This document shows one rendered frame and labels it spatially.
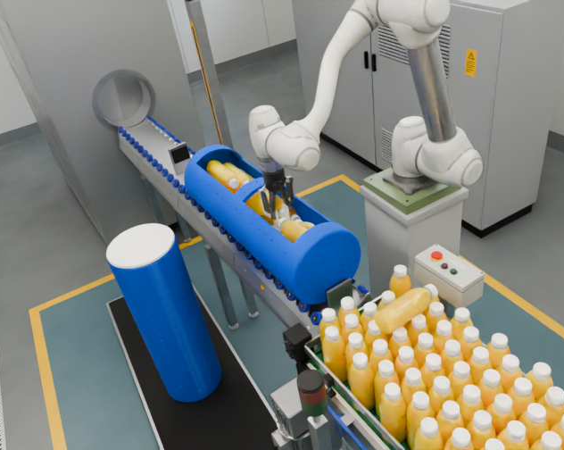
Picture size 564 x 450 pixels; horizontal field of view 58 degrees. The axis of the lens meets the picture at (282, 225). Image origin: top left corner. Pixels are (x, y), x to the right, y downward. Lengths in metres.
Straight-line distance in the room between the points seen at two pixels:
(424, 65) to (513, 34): 1.31
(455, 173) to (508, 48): 1.22
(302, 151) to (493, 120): 1.81
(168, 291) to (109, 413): 1.04
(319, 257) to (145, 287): 0.77
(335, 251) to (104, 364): 1.89
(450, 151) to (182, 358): 1.43
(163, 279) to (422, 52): 1.26
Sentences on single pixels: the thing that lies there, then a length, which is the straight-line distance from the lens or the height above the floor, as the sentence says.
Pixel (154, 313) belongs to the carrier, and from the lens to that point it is 2.20.
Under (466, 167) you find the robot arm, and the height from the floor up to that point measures 1.25.
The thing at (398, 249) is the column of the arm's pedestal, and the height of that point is 0.79.
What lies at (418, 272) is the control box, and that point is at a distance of 1.76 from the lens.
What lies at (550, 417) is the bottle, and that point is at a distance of 1.46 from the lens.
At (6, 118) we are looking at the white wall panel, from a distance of 6.51.
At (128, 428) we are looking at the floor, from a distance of 2.89.
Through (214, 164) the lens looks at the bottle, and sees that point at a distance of 2.22.
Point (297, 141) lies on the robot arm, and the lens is 1.47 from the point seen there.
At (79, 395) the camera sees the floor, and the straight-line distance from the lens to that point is 3.15.
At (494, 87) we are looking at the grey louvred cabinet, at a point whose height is 1.05.
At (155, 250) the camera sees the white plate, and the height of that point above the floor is 1.04.
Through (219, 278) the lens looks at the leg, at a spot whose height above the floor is 0.41.
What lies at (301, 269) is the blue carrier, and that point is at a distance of 1.63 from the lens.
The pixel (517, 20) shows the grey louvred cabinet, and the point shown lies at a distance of 2.99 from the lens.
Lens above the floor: 2.23
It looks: 36 degrees down
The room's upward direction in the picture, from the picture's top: 10 degrees counter-clockwise
